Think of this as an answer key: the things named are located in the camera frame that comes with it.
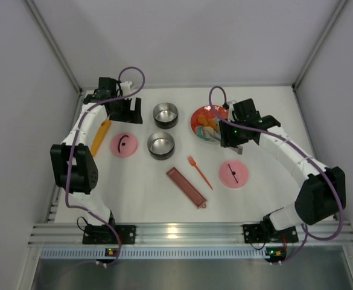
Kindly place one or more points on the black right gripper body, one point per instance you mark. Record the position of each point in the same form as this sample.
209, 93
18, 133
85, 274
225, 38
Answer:
230, 138

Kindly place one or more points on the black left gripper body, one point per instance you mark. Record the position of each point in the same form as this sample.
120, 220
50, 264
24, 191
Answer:
125, 114

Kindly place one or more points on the beige round food ball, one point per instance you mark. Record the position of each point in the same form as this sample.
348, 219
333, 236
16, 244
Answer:
210, 133

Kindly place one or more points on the orange food pieces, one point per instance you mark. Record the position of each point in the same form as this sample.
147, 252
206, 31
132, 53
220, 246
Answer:
202, 120

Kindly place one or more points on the pink lid with black handle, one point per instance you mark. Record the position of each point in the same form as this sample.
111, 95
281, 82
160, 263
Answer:
233, 174
123, 145

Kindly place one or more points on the black steel lunch bowl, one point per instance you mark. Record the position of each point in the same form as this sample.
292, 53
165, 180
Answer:
161, 145
165, 115

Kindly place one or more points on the orange plastic fork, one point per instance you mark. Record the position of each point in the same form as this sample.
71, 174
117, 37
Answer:
194, 165

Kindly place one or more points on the metal tongs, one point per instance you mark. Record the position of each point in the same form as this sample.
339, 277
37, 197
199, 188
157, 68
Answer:
237, 149

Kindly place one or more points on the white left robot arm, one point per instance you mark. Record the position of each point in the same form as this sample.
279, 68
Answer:
74, 167

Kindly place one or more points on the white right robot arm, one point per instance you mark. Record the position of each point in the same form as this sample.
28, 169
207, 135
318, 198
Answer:
322, 190

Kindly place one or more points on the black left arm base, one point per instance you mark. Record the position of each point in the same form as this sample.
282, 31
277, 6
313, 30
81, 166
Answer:
103, 235

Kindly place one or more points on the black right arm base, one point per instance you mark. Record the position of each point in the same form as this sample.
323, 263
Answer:
259, 233

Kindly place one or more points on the red patterned ceramic plate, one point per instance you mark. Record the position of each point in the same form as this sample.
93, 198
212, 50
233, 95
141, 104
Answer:
197, 128

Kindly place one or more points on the dark red cutlery tray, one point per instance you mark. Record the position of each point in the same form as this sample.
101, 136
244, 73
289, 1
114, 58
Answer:
187, 188

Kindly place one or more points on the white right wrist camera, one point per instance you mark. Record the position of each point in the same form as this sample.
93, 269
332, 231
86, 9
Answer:
229, 106

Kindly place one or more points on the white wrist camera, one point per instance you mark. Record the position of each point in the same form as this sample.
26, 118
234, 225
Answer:
229, 106
124, 88

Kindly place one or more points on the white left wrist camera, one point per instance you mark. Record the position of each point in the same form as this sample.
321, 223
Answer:
124, 88

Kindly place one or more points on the aluminium front rail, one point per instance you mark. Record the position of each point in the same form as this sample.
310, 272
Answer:
226, 234

